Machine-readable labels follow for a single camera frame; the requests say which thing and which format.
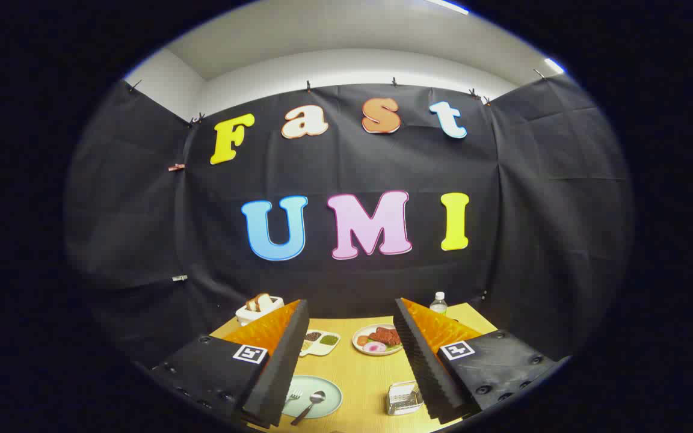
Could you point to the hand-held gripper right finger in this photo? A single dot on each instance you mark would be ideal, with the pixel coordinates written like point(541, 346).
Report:
point(421, 361)

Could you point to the white food plate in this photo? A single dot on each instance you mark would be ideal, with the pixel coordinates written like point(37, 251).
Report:
point(361, 349)

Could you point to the white divided bean dish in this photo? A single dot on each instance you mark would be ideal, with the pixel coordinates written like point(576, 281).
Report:
point(322, 347)

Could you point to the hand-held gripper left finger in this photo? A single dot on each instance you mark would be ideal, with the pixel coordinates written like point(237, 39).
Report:
point(283, 361)

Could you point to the brown steak piece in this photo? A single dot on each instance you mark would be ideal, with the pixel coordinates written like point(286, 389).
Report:
point(385, 335)

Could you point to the metal fork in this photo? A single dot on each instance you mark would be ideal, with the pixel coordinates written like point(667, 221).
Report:
point(294, 395)

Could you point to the sliced bread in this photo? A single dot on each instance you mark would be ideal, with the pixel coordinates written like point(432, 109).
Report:
point(259, 302)

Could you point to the light green plate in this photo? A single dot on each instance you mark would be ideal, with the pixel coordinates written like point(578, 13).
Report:
point(329, 397)

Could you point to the green label drink bottle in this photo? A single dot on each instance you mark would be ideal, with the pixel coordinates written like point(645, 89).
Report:
point(438, 305)

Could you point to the pink radish slice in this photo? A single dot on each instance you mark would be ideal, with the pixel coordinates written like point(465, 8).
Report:
point(376, 347)

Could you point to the white bread box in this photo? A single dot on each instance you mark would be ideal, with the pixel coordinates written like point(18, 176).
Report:
point(265, 316)

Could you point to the perforated metal basket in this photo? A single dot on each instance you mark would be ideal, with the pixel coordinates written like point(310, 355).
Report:
point(403, 400)

